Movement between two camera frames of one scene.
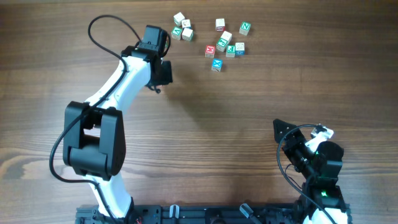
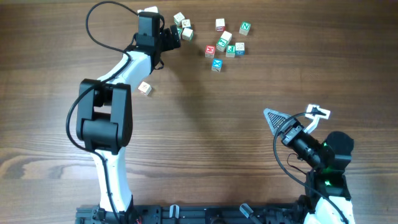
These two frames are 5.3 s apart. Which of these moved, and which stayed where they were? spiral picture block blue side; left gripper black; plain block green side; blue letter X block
Moved: left gripper black
Stayed: blue letter X block; plain block green side; spiral picture block blue side
